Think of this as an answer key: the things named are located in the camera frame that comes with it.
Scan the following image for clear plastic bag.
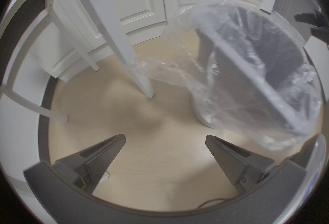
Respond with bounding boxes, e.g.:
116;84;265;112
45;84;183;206
123;0;323;151

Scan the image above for white trash bin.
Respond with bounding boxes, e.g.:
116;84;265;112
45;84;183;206
191;5;322;151

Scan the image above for white chair with grey cushions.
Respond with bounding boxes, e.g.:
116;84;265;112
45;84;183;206
0;0;157;123

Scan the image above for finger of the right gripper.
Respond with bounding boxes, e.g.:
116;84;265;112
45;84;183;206
310;27;329;46
294;9;329;29

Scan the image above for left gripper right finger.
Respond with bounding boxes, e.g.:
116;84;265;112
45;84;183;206
205;135;277;192

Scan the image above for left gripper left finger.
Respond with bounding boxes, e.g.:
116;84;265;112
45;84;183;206
52;134;126;195

